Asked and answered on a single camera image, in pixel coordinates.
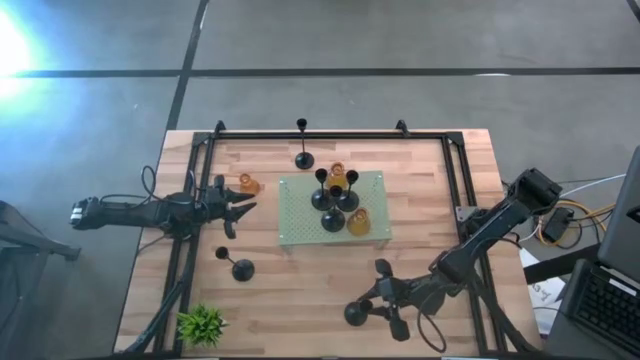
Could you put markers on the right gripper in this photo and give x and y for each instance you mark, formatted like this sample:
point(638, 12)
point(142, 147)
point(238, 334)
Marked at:
point(400, 295)

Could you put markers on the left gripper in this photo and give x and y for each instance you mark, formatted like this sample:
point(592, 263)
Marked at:
point(215, 207)

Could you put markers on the amber glass candle holder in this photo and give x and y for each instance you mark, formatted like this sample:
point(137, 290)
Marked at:
point(248, 185)
point(337, 179)
point(359, 224)

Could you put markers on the tall black candlestick holder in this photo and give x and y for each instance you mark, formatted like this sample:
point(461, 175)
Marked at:
point(321, 201)
point(243, 270)
point(354, 315)
point(333, 221)
point(304, 161)
point(348, 202)

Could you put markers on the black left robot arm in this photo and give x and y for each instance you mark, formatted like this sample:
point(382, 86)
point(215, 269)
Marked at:
point(130, 215)

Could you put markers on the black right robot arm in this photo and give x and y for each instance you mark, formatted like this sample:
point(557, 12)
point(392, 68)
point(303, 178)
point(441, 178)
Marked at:
point(492, 222)

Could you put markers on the green perforated metal shelf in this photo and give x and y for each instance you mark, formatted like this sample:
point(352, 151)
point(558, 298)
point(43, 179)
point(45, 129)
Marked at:
point(300, 220)

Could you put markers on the grey metal mounting plate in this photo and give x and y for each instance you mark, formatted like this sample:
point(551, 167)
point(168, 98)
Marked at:
point(462, 215)

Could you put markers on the small green artificial plant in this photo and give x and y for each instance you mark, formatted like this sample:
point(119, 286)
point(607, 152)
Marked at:
point(200, 326)

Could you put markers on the white paper sheet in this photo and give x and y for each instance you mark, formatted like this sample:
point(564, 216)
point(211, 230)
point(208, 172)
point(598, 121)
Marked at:
point(545, 295)

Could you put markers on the black power adapter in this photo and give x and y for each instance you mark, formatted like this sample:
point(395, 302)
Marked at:
point(557, 226)

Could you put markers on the black tripod stand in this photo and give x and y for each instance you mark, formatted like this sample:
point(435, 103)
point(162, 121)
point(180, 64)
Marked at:
point(30, 241)

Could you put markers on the black laptop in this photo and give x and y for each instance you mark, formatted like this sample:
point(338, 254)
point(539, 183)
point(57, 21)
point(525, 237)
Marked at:
point(605, 305)

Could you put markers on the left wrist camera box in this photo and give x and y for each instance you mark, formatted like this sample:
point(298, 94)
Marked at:
point(219, 181)

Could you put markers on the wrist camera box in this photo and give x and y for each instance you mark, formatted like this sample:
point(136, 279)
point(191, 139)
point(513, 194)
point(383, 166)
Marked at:
point(219, 181)
point(400, 330)

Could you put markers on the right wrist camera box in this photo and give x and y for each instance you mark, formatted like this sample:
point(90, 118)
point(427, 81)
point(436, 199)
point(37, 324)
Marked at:
point(400, 330)

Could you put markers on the black aluminium table frame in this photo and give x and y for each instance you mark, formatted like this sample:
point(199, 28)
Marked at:
point(350, 135)

